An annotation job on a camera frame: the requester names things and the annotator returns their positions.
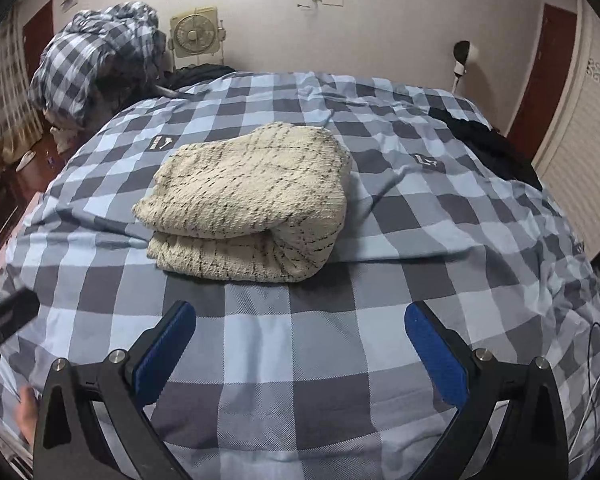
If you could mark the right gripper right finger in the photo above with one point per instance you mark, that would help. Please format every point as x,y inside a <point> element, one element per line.
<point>532,440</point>

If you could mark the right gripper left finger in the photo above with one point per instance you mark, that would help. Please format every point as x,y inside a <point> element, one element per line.
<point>69,443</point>

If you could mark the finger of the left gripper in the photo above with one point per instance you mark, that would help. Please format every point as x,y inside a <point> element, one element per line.
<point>17,311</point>

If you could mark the cream plaid tweed jacket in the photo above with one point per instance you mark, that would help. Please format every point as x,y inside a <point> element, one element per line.
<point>266,207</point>

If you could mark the black clothing pile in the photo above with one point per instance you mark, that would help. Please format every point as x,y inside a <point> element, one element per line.
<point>493,150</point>

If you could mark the person's left hand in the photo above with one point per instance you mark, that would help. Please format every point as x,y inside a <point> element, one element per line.
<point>26,414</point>

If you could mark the blue checkered bed sheet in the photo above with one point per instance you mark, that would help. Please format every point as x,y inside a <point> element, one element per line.
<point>315,380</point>

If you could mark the white louvered wardrobe door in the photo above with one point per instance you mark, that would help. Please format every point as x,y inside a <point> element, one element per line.
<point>568,161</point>

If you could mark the rumpled blue checkered quilt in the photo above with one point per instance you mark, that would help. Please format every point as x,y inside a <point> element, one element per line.
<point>122,42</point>

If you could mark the dark red door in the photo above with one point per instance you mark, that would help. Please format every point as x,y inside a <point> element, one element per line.
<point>546,81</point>

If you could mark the beige box fan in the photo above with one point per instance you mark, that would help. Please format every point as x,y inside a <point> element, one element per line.
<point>197,32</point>

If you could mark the white wall lamp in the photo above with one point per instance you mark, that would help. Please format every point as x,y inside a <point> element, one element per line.
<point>465,53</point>

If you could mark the wall hook bracket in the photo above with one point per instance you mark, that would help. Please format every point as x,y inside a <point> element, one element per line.
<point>315,4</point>

